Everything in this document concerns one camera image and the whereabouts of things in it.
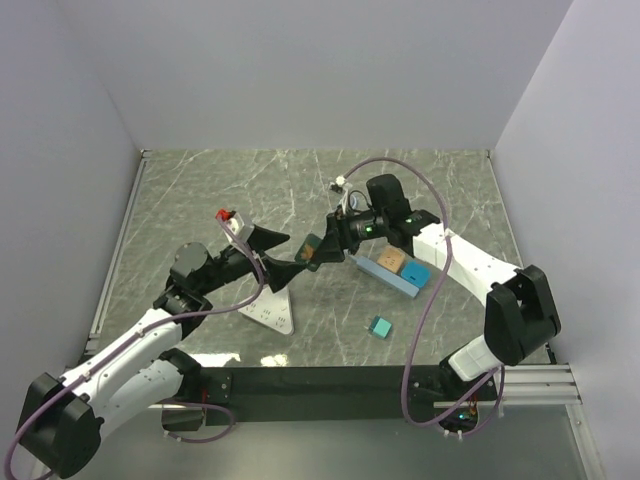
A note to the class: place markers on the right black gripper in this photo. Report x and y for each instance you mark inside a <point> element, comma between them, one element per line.
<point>339,237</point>

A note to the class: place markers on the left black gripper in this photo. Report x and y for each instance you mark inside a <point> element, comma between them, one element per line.
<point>279,273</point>

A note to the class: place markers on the dark green plug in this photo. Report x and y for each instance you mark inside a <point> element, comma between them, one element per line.
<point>306,251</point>

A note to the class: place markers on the wooden cube plug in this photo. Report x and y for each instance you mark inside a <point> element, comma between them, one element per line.
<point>392,259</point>

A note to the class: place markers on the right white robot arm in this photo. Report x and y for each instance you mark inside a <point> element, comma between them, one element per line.
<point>520,312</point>

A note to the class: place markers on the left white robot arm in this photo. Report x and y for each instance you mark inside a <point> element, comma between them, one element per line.
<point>65,419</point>

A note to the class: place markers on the white triangular power strip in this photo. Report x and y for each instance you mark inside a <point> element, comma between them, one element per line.
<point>272,310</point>

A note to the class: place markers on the teal cube adapter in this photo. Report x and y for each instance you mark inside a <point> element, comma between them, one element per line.
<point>380,327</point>

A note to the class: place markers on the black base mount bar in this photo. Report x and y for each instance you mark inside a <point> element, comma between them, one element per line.
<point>269,394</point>

